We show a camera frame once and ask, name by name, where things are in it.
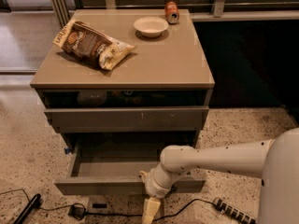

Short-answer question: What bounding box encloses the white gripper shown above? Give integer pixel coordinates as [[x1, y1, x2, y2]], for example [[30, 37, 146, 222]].
[[139, 170, 178, 224]]

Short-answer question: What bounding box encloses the grey drawer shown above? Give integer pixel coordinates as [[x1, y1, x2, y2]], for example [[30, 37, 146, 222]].
[[45, 106, 208, 133], [54, 137, 207, 196]]

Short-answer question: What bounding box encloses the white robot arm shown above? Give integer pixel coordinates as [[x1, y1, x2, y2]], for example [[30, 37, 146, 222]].
[[140, 128, 299, 224]]

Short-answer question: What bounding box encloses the grey top drawer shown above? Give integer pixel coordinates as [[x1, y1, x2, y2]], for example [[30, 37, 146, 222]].
[[45, 106, 208, 133]]

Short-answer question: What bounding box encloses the grey round object in drawer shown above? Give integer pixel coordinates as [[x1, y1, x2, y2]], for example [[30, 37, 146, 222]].
[[77, 90, 107, 106]]

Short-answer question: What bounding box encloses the grey three-drawer cabinet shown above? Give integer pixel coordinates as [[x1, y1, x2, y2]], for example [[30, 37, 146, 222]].
[[31, 9, 214, 148]]

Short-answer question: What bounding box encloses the small black floor block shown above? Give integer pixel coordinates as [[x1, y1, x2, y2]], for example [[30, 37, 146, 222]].
[[93, 203, 107, 209]]

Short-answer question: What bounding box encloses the black power strip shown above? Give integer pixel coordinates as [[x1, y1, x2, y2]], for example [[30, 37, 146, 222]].
[[213, 198, 256, 224]]

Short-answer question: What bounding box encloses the black bar on floor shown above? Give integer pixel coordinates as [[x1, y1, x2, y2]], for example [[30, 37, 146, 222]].
[[13, 193, 41, 224]]

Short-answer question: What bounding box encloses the white bowl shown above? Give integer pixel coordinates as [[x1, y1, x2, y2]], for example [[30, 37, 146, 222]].
[[134, 17, 168, 38]]

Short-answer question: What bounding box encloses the brown chip bag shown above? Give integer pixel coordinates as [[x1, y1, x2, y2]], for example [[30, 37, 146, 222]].
[[53, 20, 135, 71]]

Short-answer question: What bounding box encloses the orange soda can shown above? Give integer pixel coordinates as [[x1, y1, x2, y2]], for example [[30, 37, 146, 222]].
[[164, 2, 179, 24]]

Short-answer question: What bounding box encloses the black cable with adapter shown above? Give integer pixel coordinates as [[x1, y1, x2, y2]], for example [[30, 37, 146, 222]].
[[0, 189, 216, 223]]

